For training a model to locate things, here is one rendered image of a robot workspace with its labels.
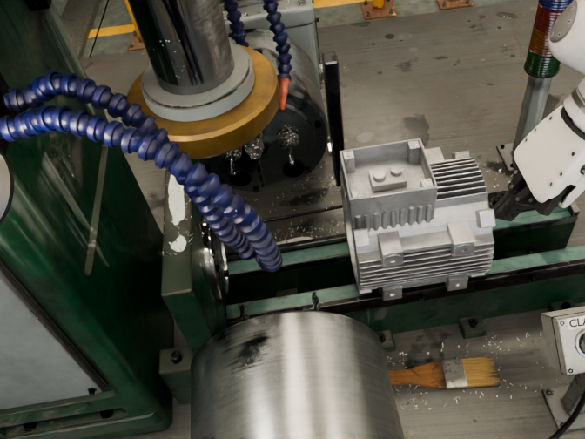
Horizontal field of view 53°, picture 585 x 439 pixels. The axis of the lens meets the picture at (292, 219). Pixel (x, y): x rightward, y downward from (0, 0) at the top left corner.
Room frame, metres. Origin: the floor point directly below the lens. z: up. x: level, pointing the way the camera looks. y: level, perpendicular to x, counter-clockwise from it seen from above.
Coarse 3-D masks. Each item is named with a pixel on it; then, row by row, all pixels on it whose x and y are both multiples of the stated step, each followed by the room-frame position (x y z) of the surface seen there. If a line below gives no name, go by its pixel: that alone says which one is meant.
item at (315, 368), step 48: (240, 336) 0.34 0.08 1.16; (288, 336) 0.33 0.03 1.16; (336, 336) 0.33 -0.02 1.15; (192, 384) 0.33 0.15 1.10; (240, 384) 0.28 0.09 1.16; (288, 384) 0.27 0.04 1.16; (336, 384) 0.27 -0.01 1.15; (384, 384) 0.28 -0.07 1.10; (192, 432) 0.27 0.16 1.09; (240, 432) 0.23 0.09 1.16; (288, 432) 0.22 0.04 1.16; (336, 432) 0.22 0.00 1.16; (384, 432) 0.22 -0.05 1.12
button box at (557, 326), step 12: (552, 312) 0.35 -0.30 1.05; (564, 312) 0.34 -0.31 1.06; (576, 312) 0.33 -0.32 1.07; (552, 324) 0.33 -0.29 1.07; (564, 324) 0.32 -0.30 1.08; (576, 324) 0.32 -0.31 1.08; (552, 336) 0.32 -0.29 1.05; (564, 336) 0.31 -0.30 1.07; (576, 336) 0.30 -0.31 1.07; (552, 348) 0.31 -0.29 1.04; (564, 348) 0.30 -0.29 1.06; (576, 348) 0.29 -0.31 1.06; (552, 360) 0.30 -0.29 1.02; (564, 360) 0.29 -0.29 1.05; (576, 360) 0.28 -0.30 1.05; (564, 372) 0.28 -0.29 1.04; (576, 372) 0.27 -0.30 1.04
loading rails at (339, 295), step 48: (336, 240) 0.63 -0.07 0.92; (528, 240) 0.59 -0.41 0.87; (240, 288) 0.61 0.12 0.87; (288, 288) 0.60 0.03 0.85; (336, 288) 0.54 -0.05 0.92; (432, 288) 0.50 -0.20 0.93; (480, 288) 0.49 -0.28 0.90; (528, 288) 0.49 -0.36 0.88; (576, 288) 0.49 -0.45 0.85; (384, 336) 0.48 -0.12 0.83
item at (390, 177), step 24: (384, 144) 0.62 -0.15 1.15; (408, 144) 0.61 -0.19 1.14; (360, 168) 0.61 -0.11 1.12; (384, 168) 0.60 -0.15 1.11; (408, 168) 0.59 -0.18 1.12; (360, 192) 0.53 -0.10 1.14; (384, 192) 0.55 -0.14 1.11; (408, 192) 0.52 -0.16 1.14; (432, 192) 0.52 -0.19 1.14; (360, 216) 0.52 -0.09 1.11; (384, 216) 0.52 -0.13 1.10; (408, 216) 0.52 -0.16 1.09; (432, 216) 0.52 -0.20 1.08
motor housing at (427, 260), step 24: (432, 168) 0.59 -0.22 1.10; (456, 168) 0.58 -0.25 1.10; (456, 192) 0.54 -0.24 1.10; (480, 192) 0.53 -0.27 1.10; (456, 216) 0.51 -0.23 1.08; (408, 240) 0.50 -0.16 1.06; (432, 240) 0.49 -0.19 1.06; (480, 240) 0.48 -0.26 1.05; (360, 264) 0.49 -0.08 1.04; (408, 264) 0.48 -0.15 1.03; (432, 264) 0.48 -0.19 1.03; (456, 264) 0.47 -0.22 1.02; (480, 264) 0.47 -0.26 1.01; (360, 288) 0.48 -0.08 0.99
